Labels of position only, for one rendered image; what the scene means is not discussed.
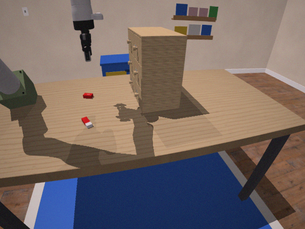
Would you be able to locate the wooden chest of drawers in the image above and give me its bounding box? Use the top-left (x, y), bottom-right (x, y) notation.
top-left (128, 27), bottom-right (187, 113)

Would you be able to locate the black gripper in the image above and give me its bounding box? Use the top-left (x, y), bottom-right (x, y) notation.
top-left (73, 20), bottom-right (94, 62)

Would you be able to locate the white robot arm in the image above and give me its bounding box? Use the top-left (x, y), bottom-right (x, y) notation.
top-left (0, 0), bottom-right (103, 94)

